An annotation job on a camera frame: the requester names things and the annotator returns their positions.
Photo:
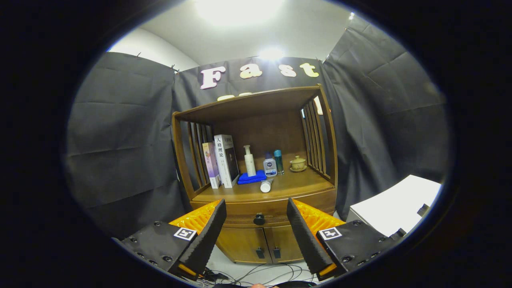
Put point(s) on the wooden countertop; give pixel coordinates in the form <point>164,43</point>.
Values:
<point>296,184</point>

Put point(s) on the blue folded cloth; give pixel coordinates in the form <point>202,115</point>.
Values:
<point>250,178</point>

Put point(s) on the purple book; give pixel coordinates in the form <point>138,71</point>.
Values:
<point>210,164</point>

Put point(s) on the white tube with green end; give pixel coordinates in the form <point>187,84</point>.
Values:
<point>265,186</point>

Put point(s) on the white pump bottle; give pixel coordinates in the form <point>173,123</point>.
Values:
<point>250,166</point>

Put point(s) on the thick white book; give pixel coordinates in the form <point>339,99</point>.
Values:
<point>222,160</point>

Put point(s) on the white bottle with blue cap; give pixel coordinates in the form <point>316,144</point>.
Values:
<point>270,168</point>

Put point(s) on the wooden cabinet door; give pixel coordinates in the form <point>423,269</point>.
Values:
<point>240,244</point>
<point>286,242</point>

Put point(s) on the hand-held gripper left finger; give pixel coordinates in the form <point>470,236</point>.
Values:
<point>208,236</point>

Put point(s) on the white table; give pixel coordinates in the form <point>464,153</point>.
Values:
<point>392,208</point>

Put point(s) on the slim teal bottle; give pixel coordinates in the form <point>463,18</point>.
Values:
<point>278,162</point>

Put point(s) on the small black block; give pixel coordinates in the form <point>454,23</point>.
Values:
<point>423,210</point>

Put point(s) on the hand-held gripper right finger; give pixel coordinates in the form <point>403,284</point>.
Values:
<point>306,240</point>

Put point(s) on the brown wooden cabinet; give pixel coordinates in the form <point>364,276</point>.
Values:
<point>264,128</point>

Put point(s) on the yellow lidded teacup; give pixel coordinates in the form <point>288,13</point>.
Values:
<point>298,164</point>

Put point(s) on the brown wooden drawer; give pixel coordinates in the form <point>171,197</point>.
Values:
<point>256,206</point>

